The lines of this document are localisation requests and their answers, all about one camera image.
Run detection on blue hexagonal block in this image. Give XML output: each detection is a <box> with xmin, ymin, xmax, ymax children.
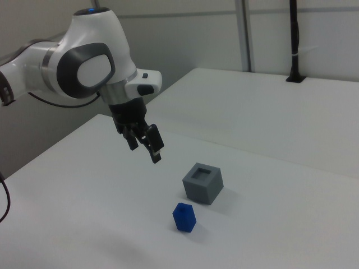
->
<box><xmin>172</xmin><ymin>202</ymin><xmax>197</xmax><ymax>233</ymax></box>

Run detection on black hanging cable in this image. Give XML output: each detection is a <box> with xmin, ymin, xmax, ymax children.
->
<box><xmin>0</xmin><ymin>170</ymin><xmax>12</xmax><ymax>222</ymax></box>

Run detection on grey partition post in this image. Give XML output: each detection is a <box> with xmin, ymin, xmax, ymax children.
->
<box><xmin>240</xmin><ymin>0</ymin><xmax>252</xmax><ymax>72</ymax></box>

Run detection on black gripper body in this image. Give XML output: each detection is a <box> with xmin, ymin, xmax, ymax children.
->
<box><xmin>108</xmin><ymin>96</ymin><xmax>150</xmax><ymax>134</ymax></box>

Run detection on black pole with base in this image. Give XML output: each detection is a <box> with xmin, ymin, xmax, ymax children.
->
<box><xmin>285</xmin><ymin>0</ymin><xmax>307</xmax><ymax>84</ymax></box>

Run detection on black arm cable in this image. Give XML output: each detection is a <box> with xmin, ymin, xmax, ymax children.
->
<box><xmin>27</xmin><ymin>90</ymin><xmax>102</xmax><ymax>108</ymax></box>

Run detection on grey hollow cuboid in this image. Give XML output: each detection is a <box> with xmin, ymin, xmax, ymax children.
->
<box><xmin>182</xmin><ymin>161</ymin><xmax>225</xmax><ymax>206</ymax></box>

